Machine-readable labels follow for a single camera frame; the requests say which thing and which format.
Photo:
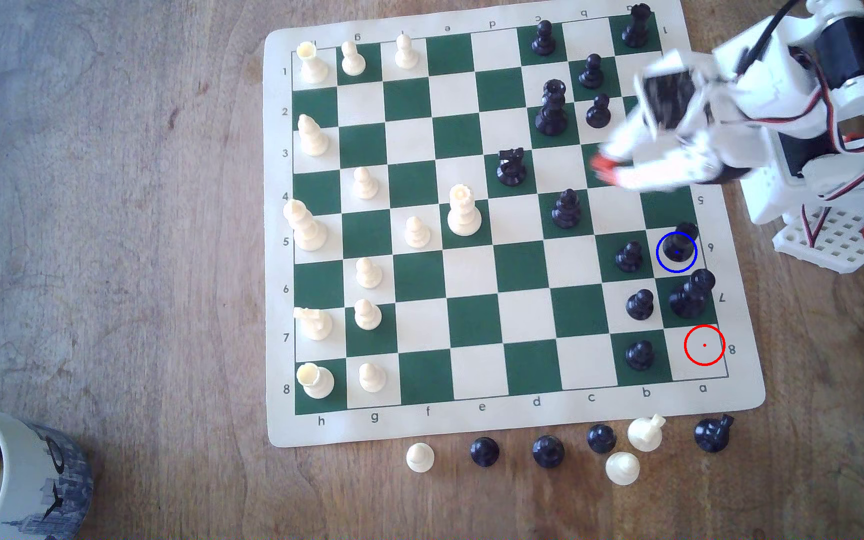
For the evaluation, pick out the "white rook chess piece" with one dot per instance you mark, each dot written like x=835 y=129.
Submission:
x=318 y=382
x=313 y=66

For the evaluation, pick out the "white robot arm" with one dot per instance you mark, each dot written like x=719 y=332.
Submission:
x=766 y=120

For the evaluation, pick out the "black rook chess piece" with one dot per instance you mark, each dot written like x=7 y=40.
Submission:
x=678 y=246
x=636 y=28

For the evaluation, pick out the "black knight chess piece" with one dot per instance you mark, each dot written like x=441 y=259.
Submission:
x=511 y=169
x=712 y=436

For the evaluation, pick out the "white bishop chess piece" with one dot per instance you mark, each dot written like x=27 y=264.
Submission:
x=313 y=139

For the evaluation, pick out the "printed skyline ceramic mug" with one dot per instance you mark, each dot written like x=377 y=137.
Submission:
x=23 y=465

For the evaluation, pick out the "white perforated base plate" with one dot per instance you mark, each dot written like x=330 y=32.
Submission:
x=841 y=240

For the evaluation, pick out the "black queen chess piece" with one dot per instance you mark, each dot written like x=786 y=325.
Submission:
x=551 y=112

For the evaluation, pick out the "white king chess piece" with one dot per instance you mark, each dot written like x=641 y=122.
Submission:
x=307 y=229

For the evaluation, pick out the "black king chess piece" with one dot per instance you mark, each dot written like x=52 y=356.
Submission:
x=691 y=297

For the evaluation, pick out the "green and cream chess mat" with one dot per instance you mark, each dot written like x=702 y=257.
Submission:
x=522 y=315

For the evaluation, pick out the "white knight chess piece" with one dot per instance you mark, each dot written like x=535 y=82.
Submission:
x=316 y=324
x=644 y=435

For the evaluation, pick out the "black bishop chess piece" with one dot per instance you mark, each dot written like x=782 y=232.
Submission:
x=566 y=211

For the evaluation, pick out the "black pawn chess piece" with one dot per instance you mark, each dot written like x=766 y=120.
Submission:
x=601 y=439
x=544 y=40
x=592 y=73
x=640 y=356
x=597 y=112
x=640 y=305
x=484 y=452
x=548 y=452
x=629 y=258

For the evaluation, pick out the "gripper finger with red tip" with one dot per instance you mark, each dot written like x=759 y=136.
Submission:
x=631 y=139
x=664 y=171

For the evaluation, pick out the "white queen chess piece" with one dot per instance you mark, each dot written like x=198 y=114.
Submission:
x=464 y=214

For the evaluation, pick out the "white pawn chess piece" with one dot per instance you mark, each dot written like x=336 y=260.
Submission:
x=353 y=61
x=365 y=185
x=367 y=316
x=420 y=458
x=406 y=55
x=370 y=274
x=417 y=234
x=373 y=379
x=622 y=469

